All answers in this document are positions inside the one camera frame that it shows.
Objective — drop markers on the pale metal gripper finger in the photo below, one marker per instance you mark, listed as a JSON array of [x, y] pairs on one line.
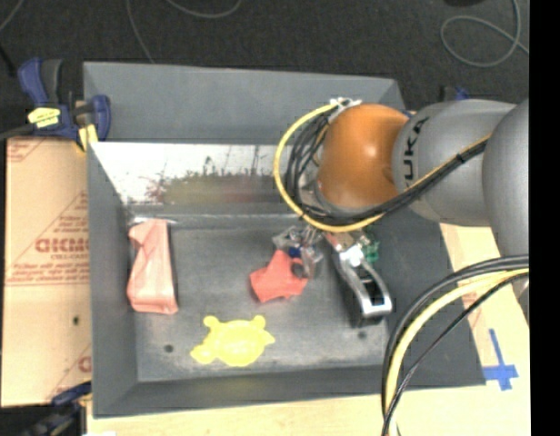
[[314, 262]]

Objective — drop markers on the silver and black hand tool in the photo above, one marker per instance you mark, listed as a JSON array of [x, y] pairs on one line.
[[372, 294]]

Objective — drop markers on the yellow flat turtle toy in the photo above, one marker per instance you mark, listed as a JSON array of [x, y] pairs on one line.
[[234, 343]]

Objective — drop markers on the grey metal bin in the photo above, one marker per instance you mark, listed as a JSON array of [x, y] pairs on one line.
[[243, 107]]

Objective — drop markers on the pink crumpled bag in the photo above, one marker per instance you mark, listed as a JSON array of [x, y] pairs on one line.
[[152, 270]]

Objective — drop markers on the brown cardboard board red print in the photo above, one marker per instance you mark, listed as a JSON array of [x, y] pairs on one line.
[[43, 225]]

